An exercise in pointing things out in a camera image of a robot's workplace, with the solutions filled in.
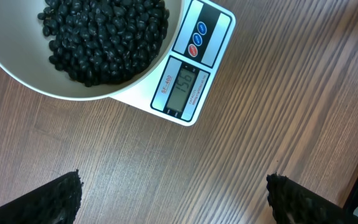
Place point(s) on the black beans in bowl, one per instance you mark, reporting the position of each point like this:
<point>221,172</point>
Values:
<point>104,42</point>

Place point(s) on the white digital kitchen scale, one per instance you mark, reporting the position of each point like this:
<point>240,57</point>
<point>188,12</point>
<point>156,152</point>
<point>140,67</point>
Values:
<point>182,75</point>

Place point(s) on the white bowl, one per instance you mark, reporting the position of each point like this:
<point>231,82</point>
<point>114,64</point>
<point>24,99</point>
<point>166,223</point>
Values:
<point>24,52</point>

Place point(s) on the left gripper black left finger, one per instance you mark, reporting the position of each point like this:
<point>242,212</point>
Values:
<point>55,202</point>

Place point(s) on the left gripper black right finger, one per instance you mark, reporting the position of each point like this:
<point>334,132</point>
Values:
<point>291,203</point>

